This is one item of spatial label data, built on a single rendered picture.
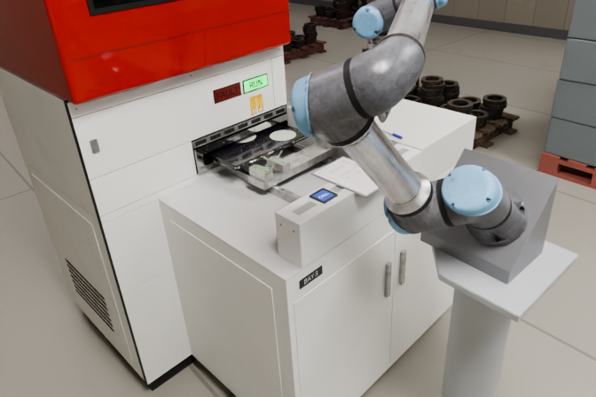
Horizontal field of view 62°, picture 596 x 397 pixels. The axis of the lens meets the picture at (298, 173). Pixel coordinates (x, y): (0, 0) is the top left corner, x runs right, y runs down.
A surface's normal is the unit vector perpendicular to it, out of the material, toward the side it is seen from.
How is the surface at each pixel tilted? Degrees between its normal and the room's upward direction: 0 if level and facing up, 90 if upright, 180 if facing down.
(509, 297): 0
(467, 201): 42
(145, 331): 90
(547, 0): 90
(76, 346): 0
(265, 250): 0
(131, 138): 90
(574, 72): 90
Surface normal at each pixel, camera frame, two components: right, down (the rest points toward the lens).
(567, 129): -0.76, 0.34
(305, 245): 0.70, 0.30
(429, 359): -0.05, -0.88
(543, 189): -0.58, -0.36
